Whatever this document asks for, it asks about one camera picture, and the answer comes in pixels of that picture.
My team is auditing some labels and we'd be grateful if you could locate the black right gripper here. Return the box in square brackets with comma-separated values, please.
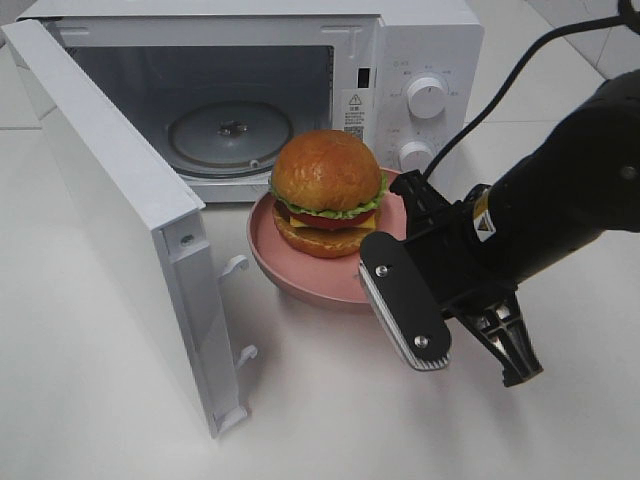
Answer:
[358, 170, 543, 387]

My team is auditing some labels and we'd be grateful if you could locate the pink round plate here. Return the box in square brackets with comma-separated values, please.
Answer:
[245, 167, 406, 305]

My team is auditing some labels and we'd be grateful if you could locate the burger with lettuce and cheese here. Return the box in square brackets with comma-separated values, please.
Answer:
[270, 129, 388, 259]

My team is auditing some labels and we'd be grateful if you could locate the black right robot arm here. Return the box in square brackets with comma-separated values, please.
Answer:
[359, 72, 639, 386]

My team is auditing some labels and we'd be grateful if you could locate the lower white microwave knob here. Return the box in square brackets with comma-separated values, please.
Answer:
[398, 140, 436, 173]

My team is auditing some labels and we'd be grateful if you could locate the white microwave knob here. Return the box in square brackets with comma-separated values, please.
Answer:
[398, 140, 436, 173]
[406, 75, 447, 119]

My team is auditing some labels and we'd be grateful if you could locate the upper white microwave knob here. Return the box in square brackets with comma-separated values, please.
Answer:
[406, 75, 447, 119]

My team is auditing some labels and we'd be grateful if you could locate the glass microwave turntable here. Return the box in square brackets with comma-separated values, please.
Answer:
[168, 101, 293, 178]

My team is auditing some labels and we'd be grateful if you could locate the white microwave oven body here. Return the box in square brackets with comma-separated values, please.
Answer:
[8, 1, 484, 203]

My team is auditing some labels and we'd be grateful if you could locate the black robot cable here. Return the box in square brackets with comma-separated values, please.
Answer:
[423, 0, 640, 179]

